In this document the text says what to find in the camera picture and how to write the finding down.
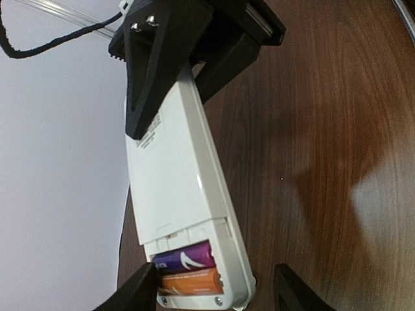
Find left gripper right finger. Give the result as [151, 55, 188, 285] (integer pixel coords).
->
[273, 264, 335, 311]

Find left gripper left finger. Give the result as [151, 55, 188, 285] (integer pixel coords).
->
[94, 262, 160, 311]

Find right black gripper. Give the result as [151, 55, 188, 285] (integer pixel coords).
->
[123, 1, 286, 140]

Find orange AAA battery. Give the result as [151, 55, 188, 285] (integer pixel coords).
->
[159, 268, 224, 295]

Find purple AAA battery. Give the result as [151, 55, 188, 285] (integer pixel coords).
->
[152, 241, 216, 274]

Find white remote control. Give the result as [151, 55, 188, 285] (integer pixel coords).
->
[126, 67, 256, 310]

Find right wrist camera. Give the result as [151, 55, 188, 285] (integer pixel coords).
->
[108, 0, 134, 62]

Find right aluminium corner post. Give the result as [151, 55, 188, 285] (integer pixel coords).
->
[21, 0, 101, 27]

